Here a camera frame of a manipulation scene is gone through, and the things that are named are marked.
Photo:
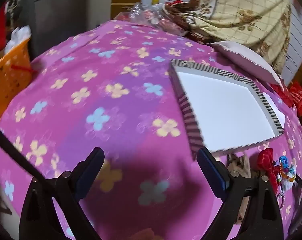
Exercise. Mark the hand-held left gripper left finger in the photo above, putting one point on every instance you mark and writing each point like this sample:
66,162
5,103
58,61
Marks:
90,170

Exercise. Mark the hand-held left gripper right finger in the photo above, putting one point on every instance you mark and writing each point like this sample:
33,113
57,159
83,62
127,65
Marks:
212,172

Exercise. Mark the white plush hair accessory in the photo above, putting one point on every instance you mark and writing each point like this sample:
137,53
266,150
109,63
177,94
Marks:
288,183

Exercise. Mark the red bow hair accessory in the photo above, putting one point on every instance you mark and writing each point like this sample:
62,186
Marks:
265,158

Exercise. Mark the striped gift box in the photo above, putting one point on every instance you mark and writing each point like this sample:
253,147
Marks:
228,105

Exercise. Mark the white paper sheet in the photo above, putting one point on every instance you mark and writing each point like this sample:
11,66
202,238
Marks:
275,107

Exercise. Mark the black pole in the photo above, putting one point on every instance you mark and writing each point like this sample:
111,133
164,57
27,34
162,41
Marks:
10,145

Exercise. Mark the red paper bag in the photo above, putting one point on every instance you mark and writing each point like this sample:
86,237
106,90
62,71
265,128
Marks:
300,97

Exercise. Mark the red cloth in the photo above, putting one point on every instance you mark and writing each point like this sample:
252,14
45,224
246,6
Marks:
280,93

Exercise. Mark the pink floral blanket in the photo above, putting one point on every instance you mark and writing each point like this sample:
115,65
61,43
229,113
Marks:
103,67

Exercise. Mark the pale pink pillow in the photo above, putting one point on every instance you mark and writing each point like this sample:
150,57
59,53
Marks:
246,60

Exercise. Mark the orange plastic basket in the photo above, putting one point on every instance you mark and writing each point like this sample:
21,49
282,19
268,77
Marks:
8,80

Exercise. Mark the white cloth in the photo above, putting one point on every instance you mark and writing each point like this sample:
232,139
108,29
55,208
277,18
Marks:
19,36

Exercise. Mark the grey cabinet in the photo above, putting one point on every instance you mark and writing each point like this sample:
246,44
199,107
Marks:
65,17

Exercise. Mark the cream floral quilt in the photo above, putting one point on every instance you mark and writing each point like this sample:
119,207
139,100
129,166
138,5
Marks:
241,12

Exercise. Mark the clear plastic bags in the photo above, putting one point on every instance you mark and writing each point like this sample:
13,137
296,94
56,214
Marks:
146,15

